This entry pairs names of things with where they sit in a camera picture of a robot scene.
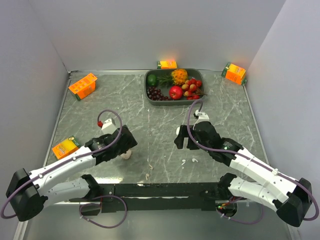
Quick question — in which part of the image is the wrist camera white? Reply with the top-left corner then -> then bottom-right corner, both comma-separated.
193,110 -> 210,124
101,118 -> 117,135

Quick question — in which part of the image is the orange juice box back centre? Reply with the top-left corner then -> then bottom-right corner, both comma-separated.
157,61 -> 178,69

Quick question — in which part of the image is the orange juice box near left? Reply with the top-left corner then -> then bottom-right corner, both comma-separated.
52,135 -> 81,160

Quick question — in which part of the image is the purple cable base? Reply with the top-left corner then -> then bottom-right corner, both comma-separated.
78,194 -> 128,229
216,197 -> 264,225

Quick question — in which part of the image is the dark purple grape bunch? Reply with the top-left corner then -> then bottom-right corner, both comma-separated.
146,86 -> 171,101

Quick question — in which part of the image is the pink earbuds charging case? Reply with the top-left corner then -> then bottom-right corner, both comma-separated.
120,149 -> 132,160

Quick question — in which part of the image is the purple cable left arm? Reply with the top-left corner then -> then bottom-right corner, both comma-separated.
0,108 -> 123,220

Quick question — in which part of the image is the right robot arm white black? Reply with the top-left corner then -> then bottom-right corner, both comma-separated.
174,121 -> 313,227

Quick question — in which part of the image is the green lime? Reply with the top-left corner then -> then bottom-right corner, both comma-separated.
147,74 -> 157,87

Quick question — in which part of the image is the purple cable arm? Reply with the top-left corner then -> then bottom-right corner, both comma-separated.
186,99 -> 320,221
0,108 -> 123,220

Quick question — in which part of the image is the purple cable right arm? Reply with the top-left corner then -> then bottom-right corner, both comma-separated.
186,99 -> 320,221

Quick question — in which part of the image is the orange juice box far left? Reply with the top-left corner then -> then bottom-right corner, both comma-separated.
68,73 -> 98,101

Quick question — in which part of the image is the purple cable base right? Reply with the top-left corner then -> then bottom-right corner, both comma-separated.
216,197 -> 264,225

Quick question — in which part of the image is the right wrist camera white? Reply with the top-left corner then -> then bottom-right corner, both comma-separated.
193,110 -> 210,124

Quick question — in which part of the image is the small pineapple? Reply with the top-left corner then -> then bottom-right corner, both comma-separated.
156,68 -> 189,87

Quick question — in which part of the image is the red apple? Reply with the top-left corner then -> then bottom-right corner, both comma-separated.
169,85 -> 184,100

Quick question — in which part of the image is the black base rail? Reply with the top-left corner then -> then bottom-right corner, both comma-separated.
97,182 -> 234,211

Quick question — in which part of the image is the orange juice box far right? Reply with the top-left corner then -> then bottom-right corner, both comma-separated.
221,62 -> 247,86

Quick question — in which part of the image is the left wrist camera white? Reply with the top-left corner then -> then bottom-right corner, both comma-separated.
101,118 -> 117,135

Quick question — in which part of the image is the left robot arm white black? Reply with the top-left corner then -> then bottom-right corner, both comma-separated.
5,125 -> 138,222

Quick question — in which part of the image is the dark grey fruit tray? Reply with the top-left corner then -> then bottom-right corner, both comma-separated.
143,68 -> 207,106

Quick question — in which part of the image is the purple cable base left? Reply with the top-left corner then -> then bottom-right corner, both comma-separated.
78,194 -> 128,229

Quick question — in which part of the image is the orange juice box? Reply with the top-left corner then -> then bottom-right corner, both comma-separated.
52,135 -> 81,160
157,61 -> 178,69
68,73 -> 98,101
221,62 -> 247,86

